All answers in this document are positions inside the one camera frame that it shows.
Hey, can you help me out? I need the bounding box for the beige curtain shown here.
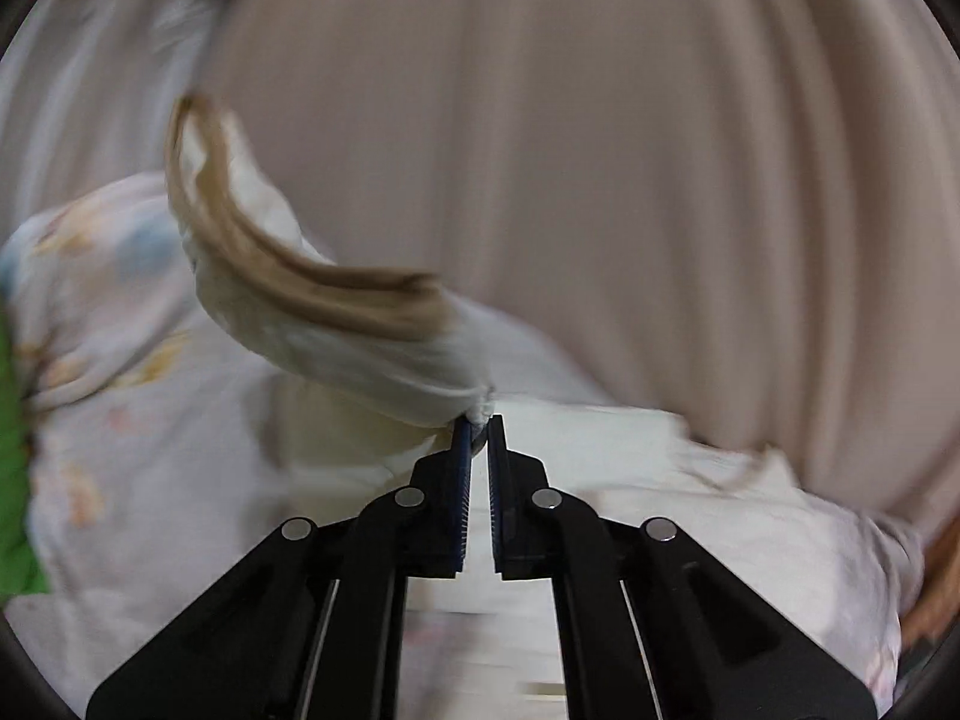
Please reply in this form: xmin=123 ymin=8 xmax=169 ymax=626
xmin=203 ymin=0 xmax=958 ymax=535

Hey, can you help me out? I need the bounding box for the cream quilted jacket brown trim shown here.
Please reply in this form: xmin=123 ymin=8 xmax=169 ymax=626
xmin=164 ymin=93 xmax=493 ymax=427

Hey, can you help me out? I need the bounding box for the orange hanging garment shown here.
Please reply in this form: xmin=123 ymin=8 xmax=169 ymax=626
xmin=901 ymin=518 xmax=960 ymax=650

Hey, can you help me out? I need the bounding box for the grey floral fleece blanket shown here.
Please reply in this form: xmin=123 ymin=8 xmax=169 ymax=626
xmin=2 ymin=172 xmax=921 ymax=712

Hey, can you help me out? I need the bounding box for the silver plastic sheet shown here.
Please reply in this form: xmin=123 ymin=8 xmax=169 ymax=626
xmin=2 ymin=0 xmax=238 ymax=232

